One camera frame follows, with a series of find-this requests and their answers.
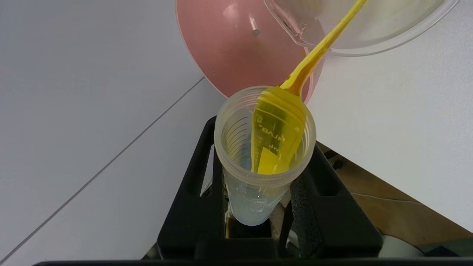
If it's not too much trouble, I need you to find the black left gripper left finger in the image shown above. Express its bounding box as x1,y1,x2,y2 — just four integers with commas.
158,116,226,259

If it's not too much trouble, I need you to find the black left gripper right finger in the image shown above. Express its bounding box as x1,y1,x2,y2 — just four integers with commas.
290,144,384,259

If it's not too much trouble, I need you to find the clear glass beaker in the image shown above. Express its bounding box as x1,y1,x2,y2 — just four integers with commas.
263,0,459,57

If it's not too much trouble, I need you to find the pink plastic bowl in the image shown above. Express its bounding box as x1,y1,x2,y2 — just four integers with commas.
174,0,326,106

